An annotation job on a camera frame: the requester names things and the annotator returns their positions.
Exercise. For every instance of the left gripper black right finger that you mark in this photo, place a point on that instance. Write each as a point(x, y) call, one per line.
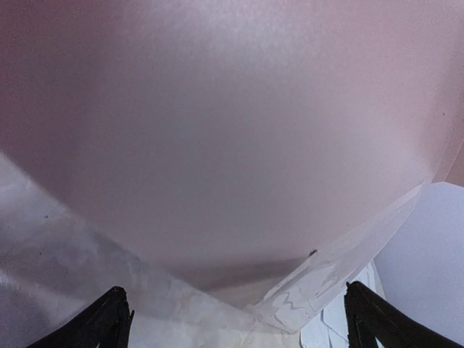
point(372, 321)

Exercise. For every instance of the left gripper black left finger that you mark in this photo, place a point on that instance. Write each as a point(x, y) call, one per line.
point(104, 323)

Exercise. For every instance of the pink-brown file folder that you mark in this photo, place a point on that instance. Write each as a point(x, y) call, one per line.
point(261, 151)

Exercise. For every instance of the white printed sheet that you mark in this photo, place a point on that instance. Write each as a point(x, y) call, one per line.
point(420, 270)

